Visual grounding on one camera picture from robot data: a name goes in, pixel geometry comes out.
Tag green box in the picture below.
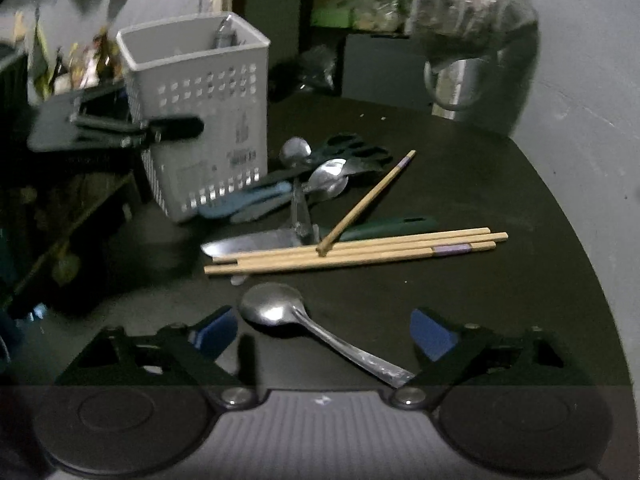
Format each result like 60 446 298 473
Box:
312 2 361 28

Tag large steel spoon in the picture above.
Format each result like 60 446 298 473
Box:
239 282 416 388

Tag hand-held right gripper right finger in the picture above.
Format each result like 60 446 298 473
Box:
390 307 596 408

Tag black plastic bag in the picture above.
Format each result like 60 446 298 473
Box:
272 45 338 96

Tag grey cabinet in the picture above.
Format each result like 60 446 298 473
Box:
342 32 436 106

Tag kitchen knife green handle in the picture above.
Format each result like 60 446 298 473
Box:
201 216 441 261

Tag dark glass bottle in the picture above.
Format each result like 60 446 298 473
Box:
92 30 118 81

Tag white food bags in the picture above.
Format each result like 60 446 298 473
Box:
355 0 416 31

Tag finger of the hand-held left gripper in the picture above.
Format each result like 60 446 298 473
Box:
69 112 205 150

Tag dark green handle scissors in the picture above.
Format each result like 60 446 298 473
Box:
257 132 394 186

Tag clear plastic bag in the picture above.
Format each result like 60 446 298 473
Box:
405 0 538 61

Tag shiny metal container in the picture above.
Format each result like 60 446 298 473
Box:
424 55 501 121

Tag grey handle utensil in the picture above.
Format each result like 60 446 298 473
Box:
229 199 297 224

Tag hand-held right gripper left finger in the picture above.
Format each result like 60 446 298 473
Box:
55 305 258 408

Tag grey perforated plastic basket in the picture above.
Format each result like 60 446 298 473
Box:
116 11 271 224

